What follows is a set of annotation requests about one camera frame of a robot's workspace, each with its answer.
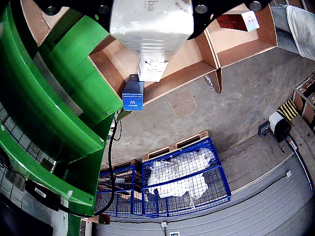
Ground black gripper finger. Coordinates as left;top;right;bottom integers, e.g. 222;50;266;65
33;0;114;34
187;0;273;40

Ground tall white carton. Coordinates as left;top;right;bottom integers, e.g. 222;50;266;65
109;0;195;63

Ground large cardboard tray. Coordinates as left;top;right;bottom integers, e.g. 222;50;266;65
20;0;71;47

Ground open cardboard box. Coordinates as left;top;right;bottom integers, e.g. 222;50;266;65
195;4;279;69

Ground cardboard box with flap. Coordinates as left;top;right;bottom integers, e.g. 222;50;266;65
88;29;223;107

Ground light blue white carton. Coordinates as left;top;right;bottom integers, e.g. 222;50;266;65
216;10;261;32

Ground crumpled clear plastic scrap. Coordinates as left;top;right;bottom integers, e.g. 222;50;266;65
204;74;214;89

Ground cow print white carton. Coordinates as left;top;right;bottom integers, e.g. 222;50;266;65
137;58;170;83

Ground person in grey jeans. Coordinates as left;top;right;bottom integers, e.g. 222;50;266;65
270;3;315;61

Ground green machine housing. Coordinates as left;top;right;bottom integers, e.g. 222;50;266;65
0;2;124;236

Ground dark blue carton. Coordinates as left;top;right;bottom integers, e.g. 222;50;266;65
122;74;145;112

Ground yellow black striped guard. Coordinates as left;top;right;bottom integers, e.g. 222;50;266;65
277;99;300;121

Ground brown storage shelves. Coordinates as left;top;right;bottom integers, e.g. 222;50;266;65
292;72;315;126

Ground white and black gate motor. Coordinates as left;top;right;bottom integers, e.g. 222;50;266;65
268;111;293;143

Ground wooden pallet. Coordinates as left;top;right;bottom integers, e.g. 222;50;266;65
141;129;210;163
100;159;139;173

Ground white plastic sheeting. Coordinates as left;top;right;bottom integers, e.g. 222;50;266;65
147;147;214;200

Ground blue mesh cage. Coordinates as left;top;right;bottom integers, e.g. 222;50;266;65
141;137;232;217
94;164;159;219

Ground black device with label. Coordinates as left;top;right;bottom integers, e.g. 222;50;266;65
24;178;62;211

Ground grey sectional roller door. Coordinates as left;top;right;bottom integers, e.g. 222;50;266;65
92;152;315;236

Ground black hanging cable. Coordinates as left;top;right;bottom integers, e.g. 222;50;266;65
61;119;123;218

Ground curved door rail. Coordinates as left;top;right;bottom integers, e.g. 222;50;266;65
285;136;315;191

